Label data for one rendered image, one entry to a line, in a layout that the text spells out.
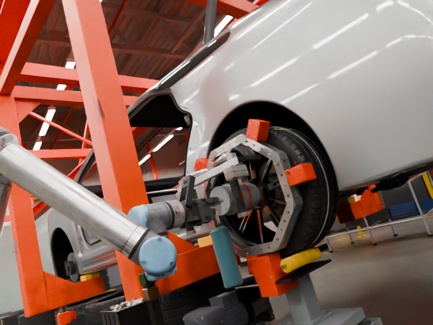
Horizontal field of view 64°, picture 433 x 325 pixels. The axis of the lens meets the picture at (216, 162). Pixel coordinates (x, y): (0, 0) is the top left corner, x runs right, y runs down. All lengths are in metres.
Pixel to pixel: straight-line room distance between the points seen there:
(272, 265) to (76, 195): 0.93
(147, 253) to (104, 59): 1.41
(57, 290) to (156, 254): 2.76
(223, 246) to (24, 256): 2.31
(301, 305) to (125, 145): 1.16
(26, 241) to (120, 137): 1.94
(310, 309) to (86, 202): 1.17
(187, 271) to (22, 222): 2.08
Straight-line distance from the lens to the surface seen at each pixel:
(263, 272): 1.60
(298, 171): 1.41
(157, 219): 1.04
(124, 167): 1.81
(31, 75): 4.93
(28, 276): 3.55
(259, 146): 1.52
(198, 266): 1.91
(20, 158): 0.99
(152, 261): 0.88
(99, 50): 2.10
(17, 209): 3.62
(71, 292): 3.64
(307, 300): 1.74
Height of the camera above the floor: 0.69
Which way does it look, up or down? 12 degrees up
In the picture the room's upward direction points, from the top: 16 degrees counter-clockwise
